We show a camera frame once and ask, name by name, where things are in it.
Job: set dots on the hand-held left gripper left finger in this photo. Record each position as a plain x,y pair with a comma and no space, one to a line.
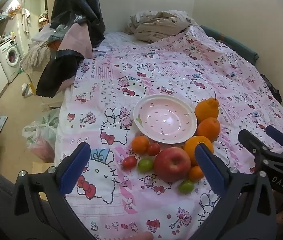
75,172

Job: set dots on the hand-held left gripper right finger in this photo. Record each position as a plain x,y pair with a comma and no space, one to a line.
210,170

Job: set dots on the small tangerine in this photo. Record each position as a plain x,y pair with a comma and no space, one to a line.
139,144
195,173

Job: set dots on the small green plum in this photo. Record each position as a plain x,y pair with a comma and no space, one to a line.
145,165
186,186

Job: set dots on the yellowish round orange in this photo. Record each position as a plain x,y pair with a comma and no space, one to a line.
190,148

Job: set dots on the red apple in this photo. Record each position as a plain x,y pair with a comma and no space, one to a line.
172,163

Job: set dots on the round dark orange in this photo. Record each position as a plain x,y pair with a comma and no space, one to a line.
208,130

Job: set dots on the red cherry tomato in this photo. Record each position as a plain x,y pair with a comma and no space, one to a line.
154,149
129,162

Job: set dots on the pear-shaped orange with stem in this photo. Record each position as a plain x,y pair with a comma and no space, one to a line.
206,110

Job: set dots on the pink speckled plate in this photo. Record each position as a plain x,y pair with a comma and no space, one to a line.
165,120

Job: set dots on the white plastic bag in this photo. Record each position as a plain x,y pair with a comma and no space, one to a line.
41,135

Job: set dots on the teal mattress edge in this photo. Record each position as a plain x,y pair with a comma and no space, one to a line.
231,42

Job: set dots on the pink cartoon printed bed sheet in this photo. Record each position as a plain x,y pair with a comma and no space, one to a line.
171,62

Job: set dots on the floral cloth pile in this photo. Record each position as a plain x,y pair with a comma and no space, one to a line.
37,55

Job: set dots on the pink cloth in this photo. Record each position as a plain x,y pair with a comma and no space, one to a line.
77,38

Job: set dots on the white washing machine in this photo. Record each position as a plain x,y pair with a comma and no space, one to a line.
10,53

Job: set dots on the crumpled beige duvet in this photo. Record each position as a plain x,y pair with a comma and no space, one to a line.
160,26

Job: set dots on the white hanging towel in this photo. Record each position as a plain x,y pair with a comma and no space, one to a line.
26,21

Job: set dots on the black hanging garment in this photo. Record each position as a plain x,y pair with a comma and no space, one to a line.
79,10

